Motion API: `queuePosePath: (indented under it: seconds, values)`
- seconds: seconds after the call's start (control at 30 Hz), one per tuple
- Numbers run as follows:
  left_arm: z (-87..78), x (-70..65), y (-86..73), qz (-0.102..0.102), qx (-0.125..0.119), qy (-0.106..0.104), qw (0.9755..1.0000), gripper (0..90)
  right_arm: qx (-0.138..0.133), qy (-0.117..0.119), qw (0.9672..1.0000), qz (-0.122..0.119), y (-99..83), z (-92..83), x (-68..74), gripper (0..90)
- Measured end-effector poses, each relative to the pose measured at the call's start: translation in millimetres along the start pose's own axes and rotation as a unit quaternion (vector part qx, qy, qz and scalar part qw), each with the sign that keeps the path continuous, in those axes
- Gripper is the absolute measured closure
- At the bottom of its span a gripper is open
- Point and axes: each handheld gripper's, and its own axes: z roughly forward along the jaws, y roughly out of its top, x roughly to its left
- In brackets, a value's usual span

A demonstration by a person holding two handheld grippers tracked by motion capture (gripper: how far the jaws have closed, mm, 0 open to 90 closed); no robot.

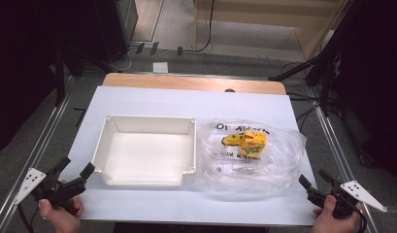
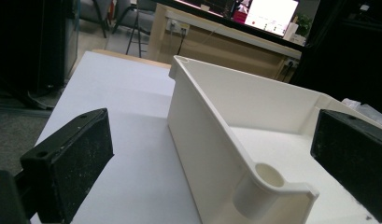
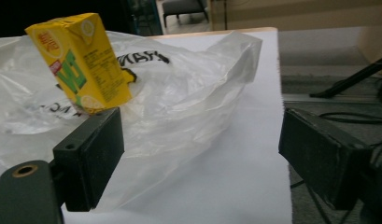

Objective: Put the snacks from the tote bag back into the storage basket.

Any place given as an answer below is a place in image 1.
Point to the white board mat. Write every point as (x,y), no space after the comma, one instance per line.
(154,100)

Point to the metal floor rail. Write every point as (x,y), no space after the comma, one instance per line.
(335,152)
(31,155)

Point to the black metal stand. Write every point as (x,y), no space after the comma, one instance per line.
(59,77)
(322,64)

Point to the black cabinet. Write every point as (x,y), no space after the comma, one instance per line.
(115,26)

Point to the light wooden shelf unit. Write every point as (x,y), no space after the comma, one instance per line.
(312,35)

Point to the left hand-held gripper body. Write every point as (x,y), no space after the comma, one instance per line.
(53,191)

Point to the small white box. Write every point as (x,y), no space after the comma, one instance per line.
(160,67)

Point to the wooden table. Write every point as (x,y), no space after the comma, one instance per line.
(186,82)

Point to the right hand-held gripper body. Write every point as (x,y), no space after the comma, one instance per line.
(346,195)

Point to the white plastic bin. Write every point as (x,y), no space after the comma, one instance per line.
(147,155)

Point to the person's left hand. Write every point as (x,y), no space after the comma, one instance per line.
(63,221)

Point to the yellow carton box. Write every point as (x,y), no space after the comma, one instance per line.
(252,145)

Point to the clear plastic bag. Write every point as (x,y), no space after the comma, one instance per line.
(277,161)

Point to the person's right hand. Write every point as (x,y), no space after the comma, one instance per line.
(335,225)

